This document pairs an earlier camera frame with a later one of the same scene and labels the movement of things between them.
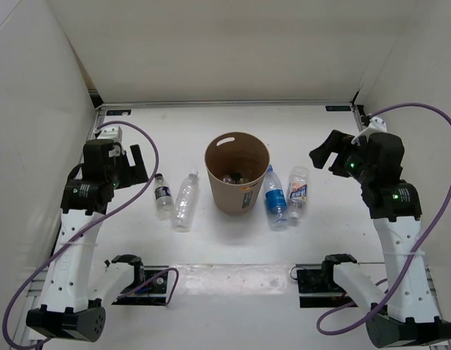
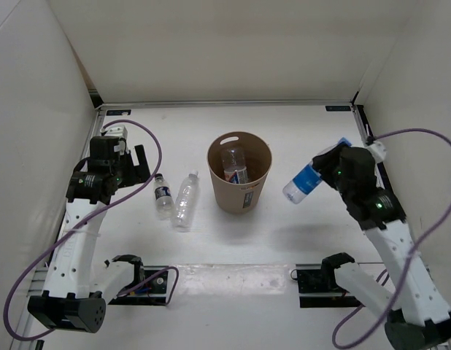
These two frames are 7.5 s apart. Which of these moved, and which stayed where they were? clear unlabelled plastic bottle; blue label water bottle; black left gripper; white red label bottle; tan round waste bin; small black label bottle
Moved: white red label bottle; blue label water bottle
Stayed: clear unlabelled plastic bottle; small black label bottle; black left gripper; tan round waste bin
